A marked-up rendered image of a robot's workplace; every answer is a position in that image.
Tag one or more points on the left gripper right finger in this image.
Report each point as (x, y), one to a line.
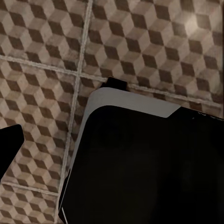
(216, 138)

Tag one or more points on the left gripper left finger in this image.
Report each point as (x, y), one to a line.
(11, 140)

